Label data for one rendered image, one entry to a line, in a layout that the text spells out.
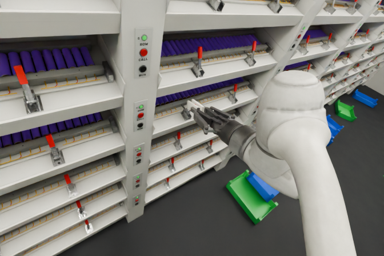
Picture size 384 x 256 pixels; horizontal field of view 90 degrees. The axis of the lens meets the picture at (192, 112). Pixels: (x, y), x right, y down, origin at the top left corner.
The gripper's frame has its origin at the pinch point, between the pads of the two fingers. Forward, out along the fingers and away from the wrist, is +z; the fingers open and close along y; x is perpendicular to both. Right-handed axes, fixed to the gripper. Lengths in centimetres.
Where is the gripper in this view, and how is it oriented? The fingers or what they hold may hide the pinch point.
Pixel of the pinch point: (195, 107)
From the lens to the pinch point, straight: 69.7
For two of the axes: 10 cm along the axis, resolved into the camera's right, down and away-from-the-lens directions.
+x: 0.6, -8.6, -5.1
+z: -5.9, -4.4, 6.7
